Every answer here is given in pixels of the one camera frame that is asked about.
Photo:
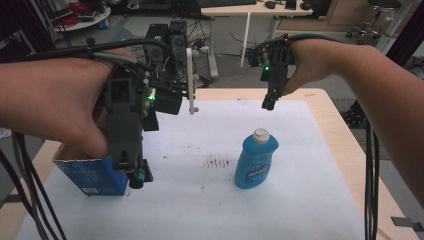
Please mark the round white table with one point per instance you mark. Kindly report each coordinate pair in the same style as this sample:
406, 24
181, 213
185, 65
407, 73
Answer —
83, 18

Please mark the white desk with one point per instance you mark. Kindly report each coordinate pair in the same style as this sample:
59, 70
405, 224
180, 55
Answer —
253, 10

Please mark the person's right hand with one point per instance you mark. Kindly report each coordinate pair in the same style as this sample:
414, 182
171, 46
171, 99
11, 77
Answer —
316, 61

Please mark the black metal frame post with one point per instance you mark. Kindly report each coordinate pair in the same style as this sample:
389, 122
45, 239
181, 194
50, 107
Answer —
408, 30

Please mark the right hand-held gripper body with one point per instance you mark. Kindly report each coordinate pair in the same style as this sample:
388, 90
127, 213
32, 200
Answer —
276, 66

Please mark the blue dish soap bottle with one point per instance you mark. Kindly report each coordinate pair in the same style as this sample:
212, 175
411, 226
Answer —
256, 160

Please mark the black swivel stool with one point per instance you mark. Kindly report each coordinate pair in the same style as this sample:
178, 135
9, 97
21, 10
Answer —
376, 20

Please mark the person's left hand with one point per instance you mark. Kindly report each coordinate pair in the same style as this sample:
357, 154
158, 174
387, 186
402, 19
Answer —
80, 103

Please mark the black computer mouse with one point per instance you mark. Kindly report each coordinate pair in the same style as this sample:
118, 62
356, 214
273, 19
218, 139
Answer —
270, 4

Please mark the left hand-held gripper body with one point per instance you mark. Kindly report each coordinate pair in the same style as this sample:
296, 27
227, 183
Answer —
123, 110

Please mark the black tape strip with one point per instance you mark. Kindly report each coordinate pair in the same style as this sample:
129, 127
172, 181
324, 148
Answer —
405, 222

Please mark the white table mat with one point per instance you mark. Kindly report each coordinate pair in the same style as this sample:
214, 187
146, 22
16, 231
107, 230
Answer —
200, 206

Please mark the black keyboard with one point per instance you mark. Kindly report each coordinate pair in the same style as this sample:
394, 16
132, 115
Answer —
226, 2

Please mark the blue cardboard box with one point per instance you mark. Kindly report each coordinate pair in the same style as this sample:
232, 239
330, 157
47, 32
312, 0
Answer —
93, 176

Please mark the black computer tower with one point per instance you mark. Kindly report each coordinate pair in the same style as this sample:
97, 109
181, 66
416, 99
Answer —
166, 36

